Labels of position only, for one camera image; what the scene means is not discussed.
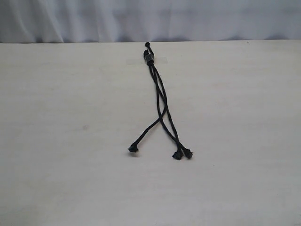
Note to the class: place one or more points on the clear adhesive tape strip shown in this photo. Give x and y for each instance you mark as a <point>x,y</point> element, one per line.
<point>141,61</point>

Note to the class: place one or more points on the white backdrop curtain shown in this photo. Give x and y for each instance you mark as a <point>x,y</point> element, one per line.
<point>46,21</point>

